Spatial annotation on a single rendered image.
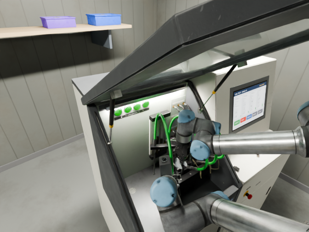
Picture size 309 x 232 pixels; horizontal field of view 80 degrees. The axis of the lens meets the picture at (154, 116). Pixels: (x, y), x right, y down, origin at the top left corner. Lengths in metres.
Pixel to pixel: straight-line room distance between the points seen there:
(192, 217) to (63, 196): 2.05
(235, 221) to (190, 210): 0.13
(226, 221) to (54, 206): 2.11
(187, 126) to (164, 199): 0.39
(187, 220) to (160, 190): 0.11
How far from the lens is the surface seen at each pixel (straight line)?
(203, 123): 0.82
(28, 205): 2.60
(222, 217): 0.57
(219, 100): 1.21
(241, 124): 1.48
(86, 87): 1.08
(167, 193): 0.55
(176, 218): 0.58
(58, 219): 2.36
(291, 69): 2.43
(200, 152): 0.71
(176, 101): 1.25
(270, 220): 0.48
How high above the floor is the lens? 1.90
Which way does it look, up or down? 32 degrees down
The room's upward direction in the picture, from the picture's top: 1 degrees clockwise
